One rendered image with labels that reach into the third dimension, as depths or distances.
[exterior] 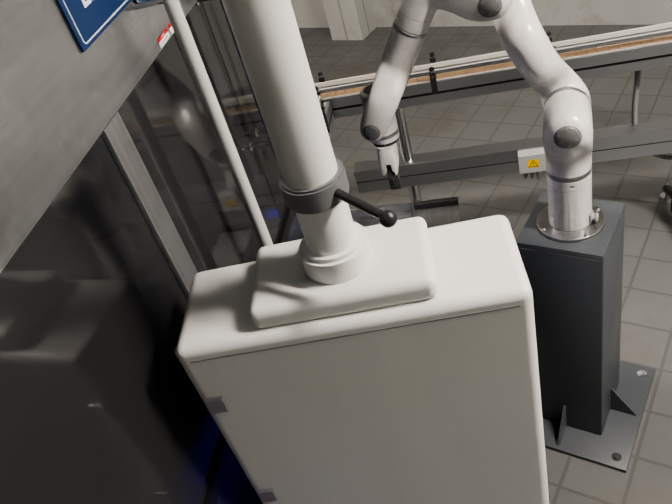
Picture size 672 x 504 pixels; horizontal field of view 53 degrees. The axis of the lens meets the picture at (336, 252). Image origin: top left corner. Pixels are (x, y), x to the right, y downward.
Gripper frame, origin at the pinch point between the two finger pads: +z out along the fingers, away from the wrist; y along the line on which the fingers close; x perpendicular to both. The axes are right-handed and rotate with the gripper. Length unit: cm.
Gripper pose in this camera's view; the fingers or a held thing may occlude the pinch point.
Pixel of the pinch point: (395, 182)
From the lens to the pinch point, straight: 206.2
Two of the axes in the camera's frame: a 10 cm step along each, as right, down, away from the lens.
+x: 9.6, -1.0, -2.4
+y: -1.2, 6.5, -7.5
